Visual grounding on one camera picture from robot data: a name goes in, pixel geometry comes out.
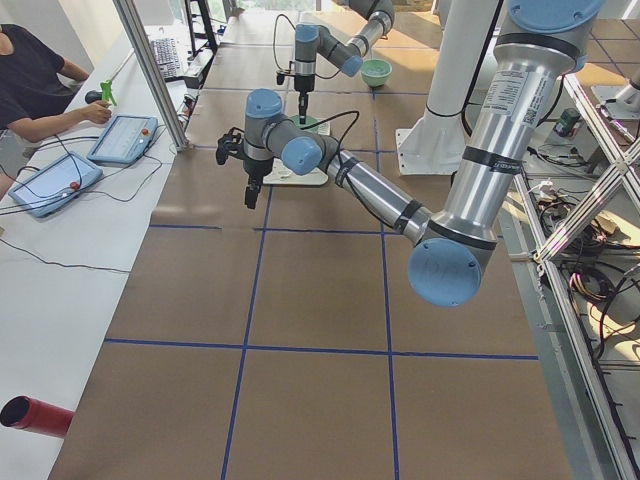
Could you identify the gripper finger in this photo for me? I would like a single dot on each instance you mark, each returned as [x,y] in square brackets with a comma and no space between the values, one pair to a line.
[252,192]
[302,107]

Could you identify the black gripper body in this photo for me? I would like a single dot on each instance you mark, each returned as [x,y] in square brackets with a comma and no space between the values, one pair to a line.
[302,83]
[255,171]

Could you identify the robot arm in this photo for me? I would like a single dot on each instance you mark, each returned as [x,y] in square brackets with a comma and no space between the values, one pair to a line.
[313,40]
[497,66]

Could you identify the green bowl with ice cubes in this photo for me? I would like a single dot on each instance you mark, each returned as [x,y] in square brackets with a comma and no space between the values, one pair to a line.
[375,72]

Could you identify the far blue teach pendant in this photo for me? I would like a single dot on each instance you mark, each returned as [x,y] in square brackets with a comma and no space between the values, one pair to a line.
[124,139]

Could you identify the blue teach pendant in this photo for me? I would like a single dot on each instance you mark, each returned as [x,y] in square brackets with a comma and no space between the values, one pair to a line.
[124,139]
[55,185]

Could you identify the black keyboard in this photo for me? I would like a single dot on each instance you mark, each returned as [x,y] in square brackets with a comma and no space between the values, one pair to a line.
[167,58]

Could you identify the near blue teach pendant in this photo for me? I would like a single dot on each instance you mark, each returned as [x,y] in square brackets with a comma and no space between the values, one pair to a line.
[55,185]

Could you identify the person in black shirt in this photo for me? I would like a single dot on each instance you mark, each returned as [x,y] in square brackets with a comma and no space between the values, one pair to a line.
[34,101]

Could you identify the green device on shelf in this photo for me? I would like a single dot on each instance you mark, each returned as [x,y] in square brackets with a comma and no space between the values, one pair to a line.
[568,119]

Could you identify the red cylinder tube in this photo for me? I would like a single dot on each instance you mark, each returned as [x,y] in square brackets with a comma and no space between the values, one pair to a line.
[36,416]

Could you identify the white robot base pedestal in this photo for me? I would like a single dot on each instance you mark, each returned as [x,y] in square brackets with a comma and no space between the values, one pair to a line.
[436,142]

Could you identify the aluminium frame post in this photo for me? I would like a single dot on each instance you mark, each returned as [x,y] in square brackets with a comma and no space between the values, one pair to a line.
[136,33]

